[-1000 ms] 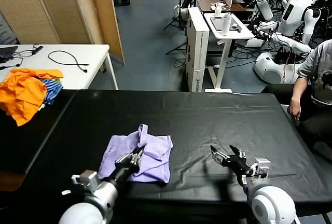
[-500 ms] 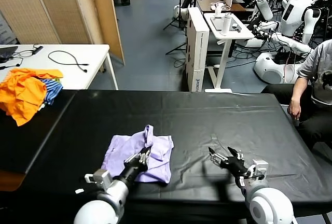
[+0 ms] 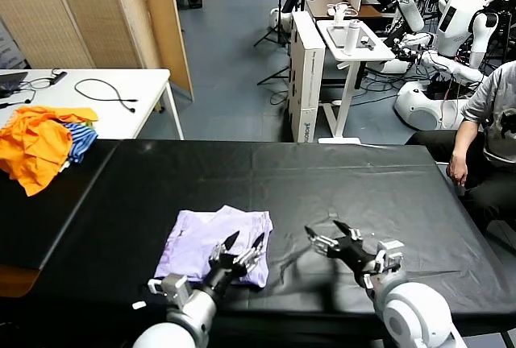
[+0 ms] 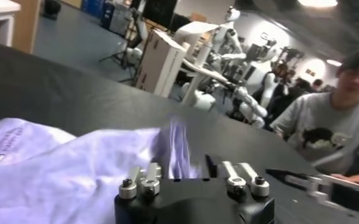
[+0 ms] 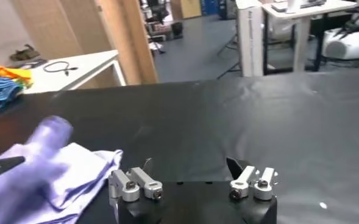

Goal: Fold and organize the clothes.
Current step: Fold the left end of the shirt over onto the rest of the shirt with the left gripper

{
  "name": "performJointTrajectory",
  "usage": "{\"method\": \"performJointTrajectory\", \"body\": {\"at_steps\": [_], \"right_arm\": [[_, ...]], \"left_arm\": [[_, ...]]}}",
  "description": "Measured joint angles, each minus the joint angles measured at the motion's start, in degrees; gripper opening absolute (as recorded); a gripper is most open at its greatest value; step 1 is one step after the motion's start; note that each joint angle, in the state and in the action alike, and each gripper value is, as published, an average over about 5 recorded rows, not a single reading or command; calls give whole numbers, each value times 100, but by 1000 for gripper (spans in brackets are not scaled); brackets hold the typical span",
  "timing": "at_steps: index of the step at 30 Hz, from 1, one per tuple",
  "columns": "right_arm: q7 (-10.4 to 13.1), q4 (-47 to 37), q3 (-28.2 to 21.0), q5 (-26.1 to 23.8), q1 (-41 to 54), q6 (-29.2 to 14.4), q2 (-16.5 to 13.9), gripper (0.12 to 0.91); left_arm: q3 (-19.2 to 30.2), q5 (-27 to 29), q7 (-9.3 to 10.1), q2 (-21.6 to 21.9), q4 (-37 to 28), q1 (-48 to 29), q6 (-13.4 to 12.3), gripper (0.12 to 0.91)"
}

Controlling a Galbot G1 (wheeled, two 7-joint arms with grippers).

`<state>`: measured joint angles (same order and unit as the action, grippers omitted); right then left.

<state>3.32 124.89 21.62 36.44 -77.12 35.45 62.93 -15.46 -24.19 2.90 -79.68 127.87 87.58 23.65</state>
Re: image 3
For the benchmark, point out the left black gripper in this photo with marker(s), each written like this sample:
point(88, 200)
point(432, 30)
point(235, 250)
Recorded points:
point(222, 274)

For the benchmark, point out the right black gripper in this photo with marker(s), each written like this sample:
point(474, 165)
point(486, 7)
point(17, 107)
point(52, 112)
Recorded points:
point(356, 255)

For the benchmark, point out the lavender t-shirt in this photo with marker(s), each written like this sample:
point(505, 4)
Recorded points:
point(201, 239)

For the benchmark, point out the person's right forearm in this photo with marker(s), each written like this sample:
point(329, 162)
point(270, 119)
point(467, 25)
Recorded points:
point(463, 138)

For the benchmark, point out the small white robot base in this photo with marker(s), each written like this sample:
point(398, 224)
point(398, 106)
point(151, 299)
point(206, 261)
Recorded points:
point(282, 17)

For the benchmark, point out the person's right hand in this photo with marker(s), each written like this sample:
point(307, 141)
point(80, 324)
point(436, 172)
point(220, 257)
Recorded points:
point(458, 171)

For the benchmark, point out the black table cover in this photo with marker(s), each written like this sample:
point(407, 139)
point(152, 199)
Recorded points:
point(419, 179)

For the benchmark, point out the tall white cardboard box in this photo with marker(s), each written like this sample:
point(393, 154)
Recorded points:
point(310, 82)

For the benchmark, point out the white standing desk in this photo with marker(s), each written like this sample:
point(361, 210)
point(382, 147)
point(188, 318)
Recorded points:
point(381, 55)

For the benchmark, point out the white table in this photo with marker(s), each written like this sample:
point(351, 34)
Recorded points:
point(149, 82)

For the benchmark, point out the blue striped garment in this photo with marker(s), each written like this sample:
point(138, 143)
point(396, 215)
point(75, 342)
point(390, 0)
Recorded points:
point(82, 138)

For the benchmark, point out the small black device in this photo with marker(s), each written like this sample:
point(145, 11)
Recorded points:
point(369, 44)

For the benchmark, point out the white bottle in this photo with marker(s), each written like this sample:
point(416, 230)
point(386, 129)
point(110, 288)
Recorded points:
point(351, 38)

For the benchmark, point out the grey tablet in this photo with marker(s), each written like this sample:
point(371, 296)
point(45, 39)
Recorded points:
point(336, 36)

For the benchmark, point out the seated person grey t-shirt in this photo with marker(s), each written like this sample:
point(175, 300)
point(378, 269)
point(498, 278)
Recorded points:
point(496, 94)

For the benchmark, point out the white headset on stand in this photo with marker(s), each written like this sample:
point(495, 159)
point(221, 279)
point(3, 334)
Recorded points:
point(339, 15)

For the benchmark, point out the black tripod stand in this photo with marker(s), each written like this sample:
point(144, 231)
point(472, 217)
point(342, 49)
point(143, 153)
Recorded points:
point(279, 21)

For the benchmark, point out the orange garment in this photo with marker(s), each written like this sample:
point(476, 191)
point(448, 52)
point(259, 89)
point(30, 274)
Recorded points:
point(36, 146)

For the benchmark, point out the brown wooden desk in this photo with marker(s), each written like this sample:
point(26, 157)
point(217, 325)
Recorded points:
point(322, 1)

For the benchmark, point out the white humanoid robot black screen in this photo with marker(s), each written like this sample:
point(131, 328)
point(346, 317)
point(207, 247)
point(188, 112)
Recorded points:
point(455, 26)

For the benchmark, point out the wooden folding screen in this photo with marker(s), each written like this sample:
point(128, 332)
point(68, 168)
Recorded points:
point(101, 13)

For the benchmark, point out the black laptop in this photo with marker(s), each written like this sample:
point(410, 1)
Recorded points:
point(10, 81)

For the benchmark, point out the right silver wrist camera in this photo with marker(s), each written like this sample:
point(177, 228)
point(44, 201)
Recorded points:
point(390, 249)

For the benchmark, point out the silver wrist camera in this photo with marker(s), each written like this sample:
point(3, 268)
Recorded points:
point(390, 249)
point(175, 283)

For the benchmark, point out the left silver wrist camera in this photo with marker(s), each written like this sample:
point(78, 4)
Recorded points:
point(175, 283)

